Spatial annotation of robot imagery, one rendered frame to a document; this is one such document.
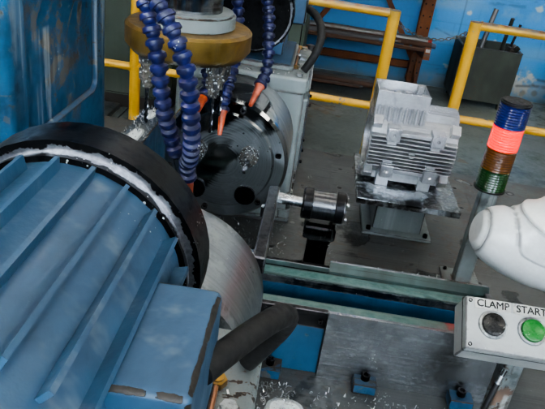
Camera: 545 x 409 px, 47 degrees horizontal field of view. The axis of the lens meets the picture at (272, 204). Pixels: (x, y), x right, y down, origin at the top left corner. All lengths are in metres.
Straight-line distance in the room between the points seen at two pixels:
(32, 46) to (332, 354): 0.65
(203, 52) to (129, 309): 0.55
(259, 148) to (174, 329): 0.87
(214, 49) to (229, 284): 0.32
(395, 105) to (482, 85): 4.31
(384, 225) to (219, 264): 0.89
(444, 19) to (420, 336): 5.16
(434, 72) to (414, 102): 4.70
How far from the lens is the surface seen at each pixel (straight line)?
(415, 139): 1.45
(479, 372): 1.10
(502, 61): 5.72
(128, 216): 0.39
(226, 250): 0.73
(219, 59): 0.86
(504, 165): 1.30
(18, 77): 0.86
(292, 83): 1.37
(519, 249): 1.07
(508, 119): 1.27
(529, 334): 0.86
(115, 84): 4.45
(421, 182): 1.52
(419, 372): 1.09
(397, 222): 1.55
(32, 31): 0.90
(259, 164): 1.20
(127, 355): 0.32
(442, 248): 1.56
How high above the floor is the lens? 1.53
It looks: 27 degrees down
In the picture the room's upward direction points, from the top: 8 degrees clockwise
